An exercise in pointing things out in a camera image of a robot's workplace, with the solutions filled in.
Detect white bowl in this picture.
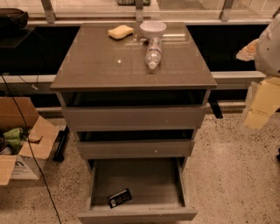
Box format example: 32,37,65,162
140,21,166,39

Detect black floor stand bar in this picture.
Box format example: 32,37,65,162
52,126,69,162

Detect grey drawer cabinet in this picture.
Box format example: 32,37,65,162
50,22,218,176

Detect grey bottom drawer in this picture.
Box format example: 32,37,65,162
78,157,197,224

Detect grey top drawer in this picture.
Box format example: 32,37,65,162
62,107,206,132

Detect open cardboard box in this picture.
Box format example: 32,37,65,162
0,97,59,186

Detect green item in box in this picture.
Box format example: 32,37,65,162
3,128,23,154

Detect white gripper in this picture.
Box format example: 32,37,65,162
236,14,280,130

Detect yellow sponge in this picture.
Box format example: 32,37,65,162
108,25,134,40

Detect clear plastic water bottle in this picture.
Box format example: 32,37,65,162
145,37,162,70

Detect grey drawer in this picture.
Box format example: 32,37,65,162
77,140,194,159
62,107,206,132
78,157,197,224

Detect black cable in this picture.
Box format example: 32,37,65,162
0,73,63,224

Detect black object upper left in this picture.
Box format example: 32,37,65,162
0,8,29,33

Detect grey middle drawer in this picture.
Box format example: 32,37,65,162
77,140,194,159

